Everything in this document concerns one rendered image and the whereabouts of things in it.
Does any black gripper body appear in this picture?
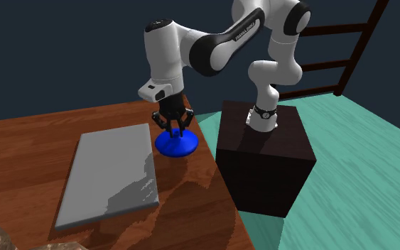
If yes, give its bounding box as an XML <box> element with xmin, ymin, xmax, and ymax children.
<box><xmin>157</xmin><ymin>92</ymin><xmax>188</xmax><ymax>121</ymax></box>

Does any dark wooden ladder frame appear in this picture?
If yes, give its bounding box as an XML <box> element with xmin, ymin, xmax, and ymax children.
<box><xmin>270</xmin><ymin>0</ymin><xmax>391</xmax><ymax>102</ymax></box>

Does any blue dome lid with knob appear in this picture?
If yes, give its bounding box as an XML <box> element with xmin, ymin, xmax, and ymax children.
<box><xmin>154</xmin><ymin>127</ymin><xmax>200</xmax><ymax>158</ymax></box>

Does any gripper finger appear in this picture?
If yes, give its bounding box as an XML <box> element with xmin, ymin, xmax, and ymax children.
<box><xmin>151</xmin><ymin>110</ymin><xmax>173</xmax><ymax>138</ymax></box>
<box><xmin>178</xmin><ymin>108</ymin><xmax>195</xmax><ymax>138</ymax></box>

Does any grey flat board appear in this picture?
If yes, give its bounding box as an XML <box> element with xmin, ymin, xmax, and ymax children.
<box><xmin>54</xmin><ymin>122</ymin><xmax>160</xmax><ymax>232</ymax></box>

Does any brown wooden table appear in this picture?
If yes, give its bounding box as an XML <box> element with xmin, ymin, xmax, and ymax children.
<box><xmin>0</xmin><ymin>94</ymin><xmax>256</xmax><ymax>250</ymax></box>

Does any dark robot stand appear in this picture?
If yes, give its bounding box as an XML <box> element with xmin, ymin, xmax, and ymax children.
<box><xmin>215</xmin><ymin>100</ymin><xmax>317</xmax><ymax>219</ymax></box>

